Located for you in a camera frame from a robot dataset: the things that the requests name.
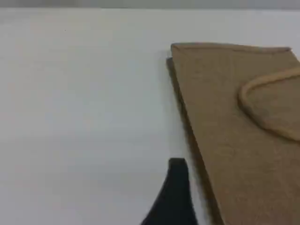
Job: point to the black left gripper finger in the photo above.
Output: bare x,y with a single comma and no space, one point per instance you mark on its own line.
174,199

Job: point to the brown burlap tote bag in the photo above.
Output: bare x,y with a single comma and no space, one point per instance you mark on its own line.
234,152

